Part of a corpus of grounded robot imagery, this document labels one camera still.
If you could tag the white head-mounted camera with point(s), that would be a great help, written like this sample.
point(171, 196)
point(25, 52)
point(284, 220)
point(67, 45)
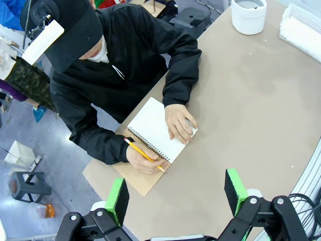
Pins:
point(42, 42)

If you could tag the yellow pencil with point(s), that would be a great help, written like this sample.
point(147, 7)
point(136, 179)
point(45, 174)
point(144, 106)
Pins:
point(134, 146)

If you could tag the person's left hand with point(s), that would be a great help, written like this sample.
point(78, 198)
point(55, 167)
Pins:
point(179, 123)

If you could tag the brown cardboard sheet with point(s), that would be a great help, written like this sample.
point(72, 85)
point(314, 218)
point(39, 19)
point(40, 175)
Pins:
point(148, 7)

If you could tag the camouflage patterned garment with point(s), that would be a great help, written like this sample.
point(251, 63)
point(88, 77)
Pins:
point(30, 80)

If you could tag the person's head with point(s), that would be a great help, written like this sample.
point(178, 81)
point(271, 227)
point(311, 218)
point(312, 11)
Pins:
point(96, 52)

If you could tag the white paper stack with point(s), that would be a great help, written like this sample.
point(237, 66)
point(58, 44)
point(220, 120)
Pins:
point(303, 35)

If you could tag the orange round container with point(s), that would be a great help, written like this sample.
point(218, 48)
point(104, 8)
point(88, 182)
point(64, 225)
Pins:
point(49, 211)

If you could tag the grey plastic stool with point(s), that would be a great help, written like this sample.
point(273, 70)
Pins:
point(30, 185)

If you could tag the person's right forearm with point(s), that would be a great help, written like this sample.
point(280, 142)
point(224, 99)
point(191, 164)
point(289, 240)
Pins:
point(105, 145)

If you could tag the white lidded trash bin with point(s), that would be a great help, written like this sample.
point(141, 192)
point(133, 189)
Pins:
point(248, 20)

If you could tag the red bag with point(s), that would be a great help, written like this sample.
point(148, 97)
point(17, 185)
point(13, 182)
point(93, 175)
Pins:
point(105, 4)

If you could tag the spiral notebook with brown cover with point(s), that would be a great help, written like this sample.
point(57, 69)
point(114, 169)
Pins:
point(153, 125)

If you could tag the person's left forearm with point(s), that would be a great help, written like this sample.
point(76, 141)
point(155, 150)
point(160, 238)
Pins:
point(179, 85)

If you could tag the black cap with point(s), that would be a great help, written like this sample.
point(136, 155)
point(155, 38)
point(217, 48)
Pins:
point(75, 25)

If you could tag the dark grey stool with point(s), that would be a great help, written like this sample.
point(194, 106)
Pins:
point(193, 20)

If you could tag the white storage box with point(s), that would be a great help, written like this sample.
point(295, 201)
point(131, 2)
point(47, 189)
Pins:
point(20, 155)

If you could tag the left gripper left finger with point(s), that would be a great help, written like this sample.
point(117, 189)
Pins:
point(118, 200)

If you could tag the person's right hand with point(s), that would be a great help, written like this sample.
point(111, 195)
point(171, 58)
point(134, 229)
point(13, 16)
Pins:
point(143, 163)

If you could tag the person in black jacket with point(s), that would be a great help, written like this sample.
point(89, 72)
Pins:
point(130, 57)

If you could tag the white perforated plastic basket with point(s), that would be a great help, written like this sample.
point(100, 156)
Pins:
point(301, 12)

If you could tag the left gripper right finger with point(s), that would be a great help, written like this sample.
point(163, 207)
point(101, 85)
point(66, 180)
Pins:
point(235, 193)

